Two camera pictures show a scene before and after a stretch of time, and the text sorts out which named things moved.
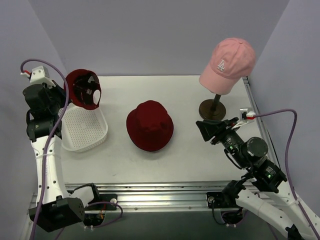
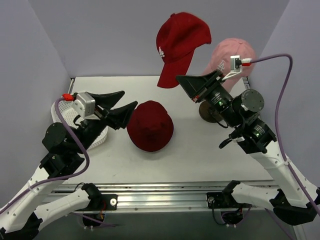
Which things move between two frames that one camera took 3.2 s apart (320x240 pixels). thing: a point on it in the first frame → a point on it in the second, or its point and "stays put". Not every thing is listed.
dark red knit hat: x=149 y=126 stays put
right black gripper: x=217 y=131 → x=206 y=86
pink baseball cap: x=231 y=60 stays put
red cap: x=84 y=89 → x=177 y=36
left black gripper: x=61 y=92 → x=104 y=114
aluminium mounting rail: x=158 y=196 stays put
